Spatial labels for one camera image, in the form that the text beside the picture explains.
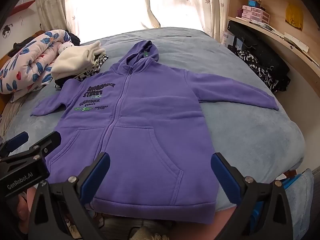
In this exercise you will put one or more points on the black white patterned garment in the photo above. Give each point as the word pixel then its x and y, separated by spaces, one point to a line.
pixel 260 71

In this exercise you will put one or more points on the purple zip hoodie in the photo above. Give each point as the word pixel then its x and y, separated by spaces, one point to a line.
pixel 140 130

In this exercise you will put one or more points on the black white patterned folded clothes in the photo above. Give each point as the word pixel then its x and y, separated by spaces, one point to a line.
pixel 98 66

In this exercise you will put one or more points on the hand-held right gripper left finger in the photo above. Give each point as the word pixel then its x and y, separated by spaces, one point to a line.
pixel 97 175

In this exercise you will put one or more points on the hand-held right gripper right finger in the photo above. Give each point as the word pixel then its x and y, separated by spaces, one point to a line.
pixel 222 177

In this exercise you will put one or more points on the wooden shelf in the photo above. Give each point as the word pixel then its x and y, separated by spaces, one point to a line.
pixel 280 5

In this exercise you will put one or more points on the red wall decoration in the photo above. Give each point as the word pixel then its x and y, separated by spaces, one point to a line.
pixel 25 5

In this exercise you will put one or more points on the white board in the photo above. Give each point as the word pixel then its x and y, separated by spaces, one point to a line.
pixel 296 41

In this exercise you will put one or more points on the pink drawer organizer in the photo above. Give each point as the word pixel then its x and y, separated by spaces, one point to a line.
pixel 257 13

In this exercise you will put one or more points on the yellow cloth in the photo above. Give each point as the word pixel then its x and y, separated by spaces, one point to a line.
pixel 294 13

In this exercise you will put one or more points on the bed with light blue blanket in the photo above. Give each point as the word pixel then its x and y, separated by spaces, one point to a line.
pixel 225 62

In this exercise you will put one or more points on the white plush toy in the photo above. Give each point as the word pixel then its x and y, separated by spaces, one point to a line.
pixel 66 48

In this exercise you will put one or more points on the cream folded garment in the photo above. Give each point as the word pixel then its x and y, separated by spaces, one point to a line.
pixel 72 62

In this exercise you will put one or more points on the white box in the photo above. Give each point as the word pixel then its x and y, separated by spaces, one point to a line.
pixel 228 38

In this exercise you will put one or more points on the black case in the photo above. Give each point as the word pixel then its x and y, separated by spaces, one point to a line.
pixel 262 52

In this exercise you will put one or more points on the black wall sticker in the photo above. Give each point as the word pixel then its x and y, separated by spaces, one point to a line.
pixel 7 31

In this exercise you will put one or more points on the small blue box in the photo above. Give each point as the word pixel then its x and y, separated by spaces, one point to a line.
pixel 253 3

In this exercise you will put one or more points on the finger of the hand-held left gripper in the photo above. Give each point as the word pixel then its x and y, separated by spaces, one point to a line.
pixel 17 139
pixel 50 140

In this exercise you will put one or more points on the dark knit cloth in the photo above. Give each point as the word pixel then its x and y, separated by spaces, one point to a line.
pixel 74 38

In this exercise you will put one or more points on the cream patterned curtain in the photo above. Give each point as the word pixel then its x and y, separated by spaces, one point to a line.
pixel 55 5
pixel 150 2
pixel 212 7

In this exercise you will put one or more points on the floral quilt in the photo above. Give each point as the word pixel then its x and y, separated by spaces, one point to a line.
pixel 25 62

